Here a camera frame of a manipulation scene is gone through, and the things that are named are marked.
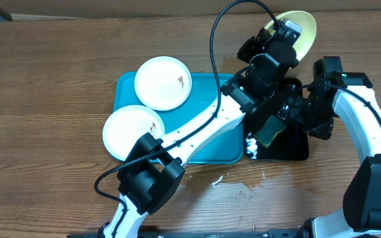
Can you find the yellow-green plate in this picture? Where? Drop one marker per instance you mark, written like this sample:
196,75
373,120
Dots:
302,46

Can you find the black plastic tray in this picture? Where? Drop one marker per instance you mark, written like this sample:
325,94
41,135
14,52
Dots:
292,143

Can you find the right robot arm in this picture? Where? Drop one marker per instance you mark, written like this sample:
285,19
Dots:
350,97

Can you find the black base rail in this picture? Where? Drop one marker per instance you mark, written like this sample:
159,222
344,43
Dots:
300,232

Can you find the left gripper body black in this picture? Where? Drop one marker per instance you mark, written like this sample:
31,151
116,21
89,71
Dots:
250,54

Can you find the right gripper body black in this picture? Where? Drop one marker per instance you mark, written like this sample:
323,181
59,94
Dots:
319,119

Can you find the green yellow sponge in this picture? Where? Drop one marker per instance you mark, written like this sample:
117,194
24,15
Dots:
270,130

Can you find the white plate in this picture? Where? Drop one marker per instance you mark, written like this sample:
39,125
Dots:
163,83
126,125

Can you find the white plate top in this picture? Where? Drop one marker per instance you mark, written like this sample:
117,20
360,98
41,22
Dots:
163,83

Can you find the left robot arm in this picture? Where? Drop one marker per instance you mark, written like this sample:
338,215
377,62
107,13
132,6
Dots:
155,167

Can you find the white plate lower left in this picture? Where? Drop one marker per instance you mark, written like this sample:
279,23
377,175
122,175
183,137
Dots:
126,125

